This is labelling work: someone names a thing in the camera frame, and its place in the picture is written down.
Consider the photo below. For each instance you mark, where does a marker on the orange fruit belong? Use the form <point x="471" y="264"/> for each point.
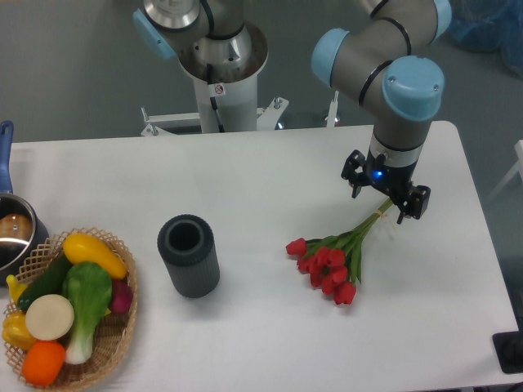
<point x="43" y="363"/>

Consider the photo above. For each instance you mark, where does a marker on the yellow squash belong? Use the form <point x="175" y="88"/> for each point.
<point x="79" y="247"/>

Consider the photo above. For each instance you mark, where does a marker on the woven wicker basket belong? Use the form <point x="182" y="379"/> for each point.
<point x="112" y="336"/>

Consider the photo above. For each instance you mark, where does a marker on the purple red radish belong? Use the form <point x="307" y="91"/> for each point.
<point x="121" y="299"/>

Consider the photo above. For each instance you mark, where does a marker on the blue handled steel pot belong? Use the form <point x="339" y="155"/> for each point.
<point x="21" y="229"/>

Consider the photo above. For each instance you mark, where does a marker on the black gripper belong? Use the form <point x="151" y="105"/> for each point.
<point x="390" y="172"/>

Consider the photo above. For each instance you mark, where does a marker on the white round radish slice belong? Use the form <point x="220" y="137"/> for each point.
<point x="50" y="317"/>

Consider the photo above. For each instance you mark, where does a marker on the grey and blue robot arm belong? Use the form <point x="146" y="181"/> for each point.
<point x="377" y="67"/>

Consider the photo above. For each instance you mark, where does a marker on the yellow banana tip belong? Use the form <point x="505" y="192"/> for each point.
<point x="15" y="288"/>

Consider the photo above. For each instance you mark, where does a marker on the black device at table edge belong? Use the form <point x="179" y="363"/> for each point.
<point x="508" y="348"/>

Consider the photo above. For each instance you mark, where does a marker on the blue plastic bag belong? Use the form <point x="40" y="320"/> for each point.
<point x="489" y="26"/>

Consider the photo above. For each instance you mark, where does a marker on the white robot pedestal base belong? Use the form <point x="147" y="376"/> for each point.
<point x="225" y="80"/>

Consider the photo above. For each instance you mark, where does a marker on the yellow bell pepper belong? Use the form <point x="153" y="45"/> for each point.
<point x="15" y="332"/>

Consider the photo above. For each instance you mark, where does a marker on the red tulip bouquet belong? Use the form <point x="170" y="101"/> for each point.
<point x="334" y="263"/>

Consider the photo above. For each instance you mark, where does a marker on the dark grey ribbed vase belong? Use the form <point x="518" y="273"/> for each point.
<point x="187" y="247"/>

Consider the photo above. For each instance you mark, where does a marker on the green bok choy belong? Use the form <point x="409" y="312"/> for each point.
<point x="88" y="288"/>

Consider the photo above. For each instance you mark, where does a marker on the white furniture frame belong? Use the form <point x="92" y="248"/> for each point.
<point x="515" y="169"/>

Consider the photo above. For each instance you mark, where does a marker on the dark green cucumber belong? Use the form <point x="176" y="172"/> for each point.
<point x="50" y="281"/>

